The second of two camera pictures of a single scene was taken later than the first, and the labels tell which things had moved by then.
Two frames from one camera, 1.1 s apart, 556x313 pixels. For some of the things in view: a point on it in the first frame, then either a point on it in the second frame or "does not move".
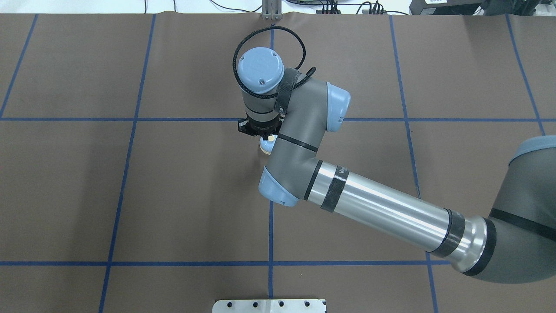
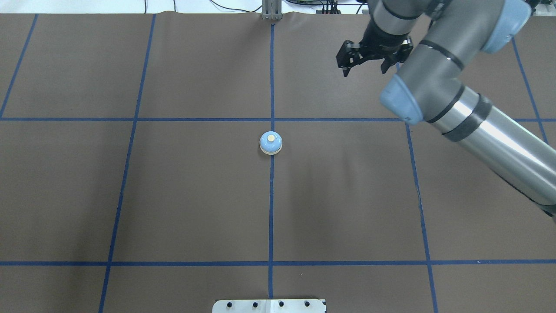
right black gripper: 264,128 -> 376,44
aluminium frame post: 271,10 does not move
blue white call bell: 266,146 does not move
